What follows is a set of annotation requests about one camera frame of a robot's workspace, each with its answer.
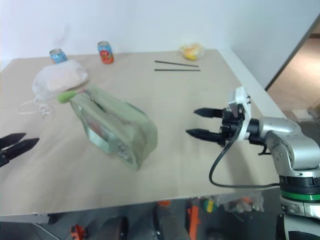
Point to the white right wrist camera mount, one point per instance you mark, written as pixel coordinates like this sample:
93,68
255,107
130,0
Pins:
242,110

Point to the clear bag of small parts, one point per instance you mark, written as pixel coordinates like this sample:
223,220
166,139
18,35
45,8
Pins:
240,203

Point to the black chopstick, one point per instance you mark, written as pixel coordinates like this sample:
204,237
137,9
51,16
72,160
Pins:
177,70
176,63

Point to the orange and black object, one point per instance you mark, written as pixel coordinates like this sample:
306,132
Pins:
78,231

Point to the green lunch bag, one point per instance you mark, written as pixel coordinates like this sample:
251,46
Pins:
130,125

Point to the green and yellow round object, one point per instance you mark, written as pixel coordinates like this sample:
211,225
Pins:
209,205

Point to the orange and black tool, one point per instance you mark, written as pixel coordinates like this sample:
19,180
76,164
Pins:
194,215

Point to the orange and blue drink can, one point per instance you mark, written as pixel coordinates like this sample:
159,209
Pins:
105,53

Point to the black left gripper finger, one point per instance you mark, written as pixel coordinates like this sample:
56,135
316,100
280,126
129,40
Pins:
21,147
11,138

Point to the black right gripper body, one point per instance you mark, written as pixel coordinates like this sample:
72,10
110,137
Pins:
231,125

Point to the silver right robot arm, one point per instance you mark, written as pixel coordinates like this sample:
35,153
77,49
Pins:
287,147

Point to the green zipper pull tab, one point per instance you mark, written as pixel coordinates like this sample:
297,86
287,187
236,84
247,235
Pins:
65,97

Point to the clear bag of yellow snacks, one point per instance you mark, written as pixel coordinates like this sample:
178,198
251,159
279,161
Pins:
192,51

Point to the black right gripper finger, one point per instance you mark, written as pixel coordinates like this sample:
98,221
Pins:
207,112
200,133

